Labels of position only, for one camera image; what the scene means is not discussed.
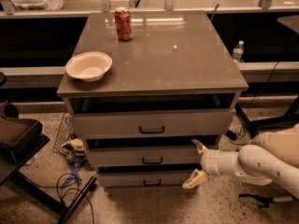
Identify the black chair left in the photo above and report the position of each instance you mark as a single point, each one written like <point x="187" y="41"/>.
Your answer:
<point x="20" y="140"/>

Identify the clear plastic water bottle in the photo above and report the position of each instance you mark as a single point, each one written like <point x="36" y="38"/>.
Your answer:
<point x="238" y="51"/>

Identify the orange soda can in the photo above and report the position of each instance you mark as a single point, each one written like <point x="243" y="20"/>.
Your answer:
<point x="122" y="19"/>

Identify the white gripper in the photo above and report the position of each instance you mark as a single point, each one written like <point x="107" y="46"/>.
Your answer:
<point x="210" y="162"/>

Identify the white paper bowl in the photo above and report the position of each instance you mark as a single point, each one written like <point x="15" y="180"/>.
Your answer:
<point x="88" y="66"/>

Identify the grey drawer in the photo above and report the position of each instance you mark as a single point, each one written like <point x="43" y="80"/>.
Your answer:
<point x="151" y="179"/>
<point x="138" y="156"/>
<point x="152" y="124"/>

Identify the wire mesh basket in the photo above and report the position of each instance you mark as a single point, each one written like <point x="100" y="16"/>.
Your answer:
<point x="64" y="135"/>

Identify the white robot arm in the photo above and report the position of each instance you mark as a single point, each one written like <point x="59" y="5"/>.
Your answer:
<point x="267" y="157"/>

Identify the crumpled snack bag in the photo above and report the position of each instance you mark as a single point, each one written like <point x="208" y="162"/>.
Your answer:
<point x="74" y="149"/>

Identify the black table leg frame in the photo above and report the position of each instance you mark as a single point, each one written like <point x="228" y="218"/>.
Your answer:
<point x="245" y="120"/>

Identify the grey drawer cabinet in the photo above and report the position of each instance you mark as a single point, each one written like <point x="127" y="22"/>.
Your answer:
<point x="174" y="62"/>

